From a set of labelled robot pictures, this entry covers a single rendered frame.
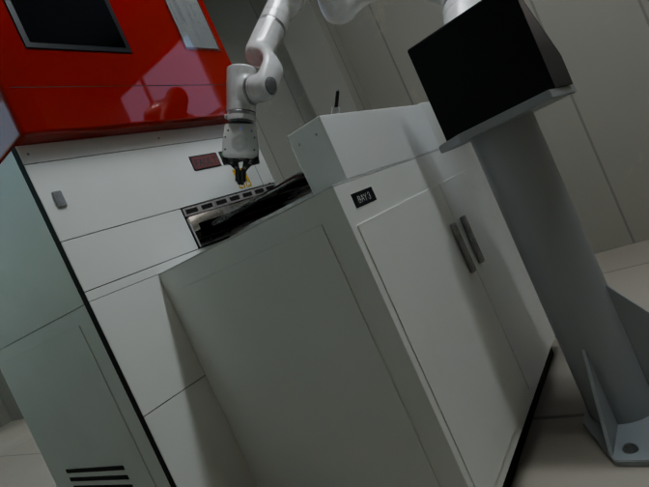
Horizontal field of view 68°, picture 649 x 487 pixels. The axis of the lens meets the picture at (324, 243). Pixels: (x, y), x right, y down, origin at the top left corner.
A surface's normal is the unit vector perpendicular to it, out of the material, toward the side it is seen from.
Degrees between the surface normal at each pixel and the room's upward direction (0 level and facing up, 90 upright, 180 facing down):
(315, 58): 90
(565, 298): 90
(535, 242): 90
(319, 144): 90
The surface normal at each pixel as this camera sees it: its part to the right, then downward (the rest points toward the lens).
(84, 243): 0.74, -0.31
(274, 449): -0.53, 0.27
